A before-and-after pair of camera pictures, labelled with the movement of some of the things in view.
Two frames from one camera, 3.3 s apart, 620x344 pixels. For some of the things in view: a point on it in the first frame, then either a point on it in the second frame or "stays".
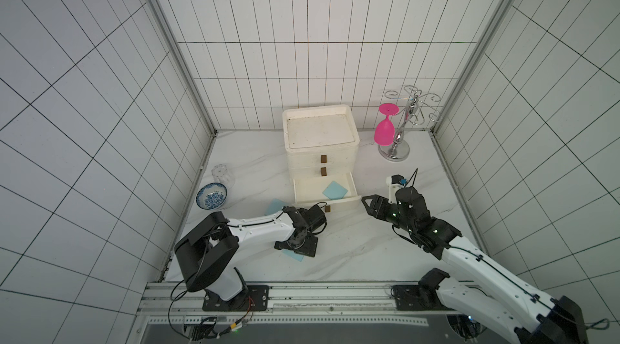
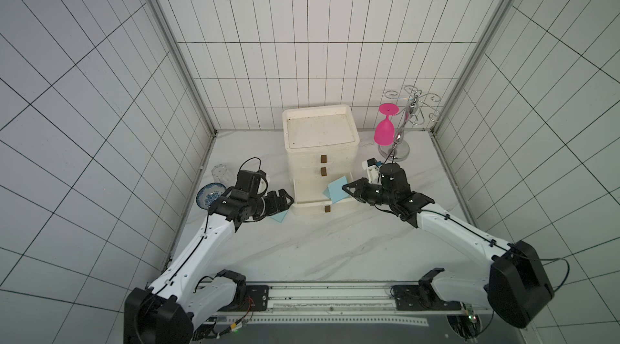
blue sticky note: (291, 253) -> (337, 192)
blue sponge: (334, 190) stays
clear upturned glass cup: (220, 174) stays
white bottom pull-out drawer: (309, 191) stays
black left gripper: (307, 249) -> (274, 207)
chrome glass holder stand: (415, 111) stays
